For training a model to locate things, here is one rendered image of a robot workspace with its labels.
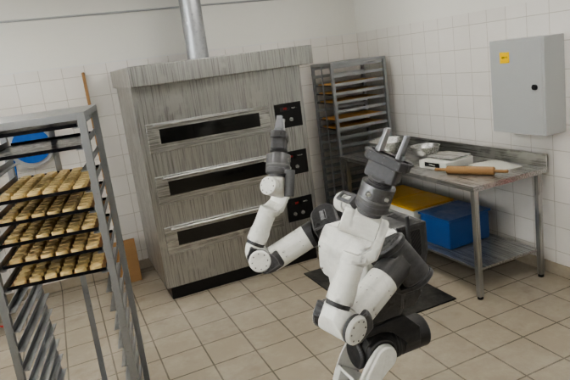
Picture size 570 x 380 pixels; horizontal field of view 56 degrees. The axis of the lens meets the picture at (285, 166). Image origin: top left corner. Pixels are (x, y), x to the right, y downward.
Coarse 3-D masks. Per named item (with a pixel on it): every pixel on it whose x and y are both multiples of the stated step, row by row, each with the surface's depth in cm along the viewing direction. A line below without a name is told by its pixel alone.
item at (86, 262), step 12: (96, 252) 252; (36, 264) 252; (48, 264) 250; (60, 264) 246; (72, 264) 242; (84, 264) 237; (96, 264) 235; (24, 276) 232; (36, 276) 230; (48, 276) 228; (60, 276) 231
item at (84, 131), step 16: (80, 112) 218; (80, 128) 219; (96, 176) 223; (96, 192) 224; (96, 208) 225; (112, 256) 230; (112, 272) 231; (112, 288) 233; (128, 336) 238; (128, 352) 239
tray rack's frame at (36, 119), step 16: (48, 112) 254; (64, 112) 234; (96, 112) 277; (0, 128) 211; (16, 128) 213; (96, 128) 278; (112, 192) 285; (112, 208) 287; (128, 272) 294; (128, 288) 296; (96, 336) 297; (96, 352) 299; (144, 352) 304; (144, 368) 306
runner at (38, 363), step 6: (48, 324) 285; (54, 324) 291; (48, 330) 283; (48, 336) 278; (42, 342) 267; (48, 342) 271; (42, 348) 265; (42, 354) 260; (36, 360) 251; (42, 360) 253; (36, 366) 249; (36, 372) 243; (30, 378) 236; (36, 378) 238
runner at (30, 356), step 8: (48, 312) 285; (40, 320) 270; (48, 320) 276; (40, 328) 267; (40, 336) 259; (32, 344) 249; (32, 352) 244; (24, 360) 232; (32, 360) 236; (24, 368) 230
